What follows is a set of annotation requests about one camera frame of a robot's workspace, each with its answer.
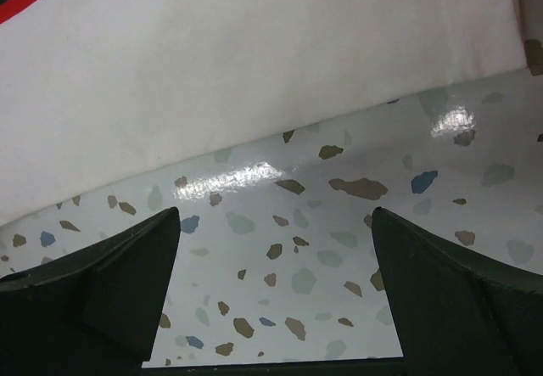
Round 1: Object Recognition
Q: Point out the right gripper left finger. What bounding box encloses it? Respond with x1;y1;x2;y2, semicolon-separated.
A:
1;207;181;375

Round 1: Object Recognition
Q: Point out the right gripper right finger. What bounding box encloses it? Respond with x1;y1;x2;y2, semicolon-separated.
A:
372;207;542;375

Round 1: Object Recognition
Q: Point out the white coca-cola t-shirt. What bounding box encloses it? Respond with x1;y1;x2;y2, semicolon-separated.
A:
1;0;526;223

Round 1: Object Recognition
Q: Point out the orange plastic basket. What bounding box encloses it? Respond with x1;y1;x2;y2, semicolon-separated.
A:
518;0;542;76

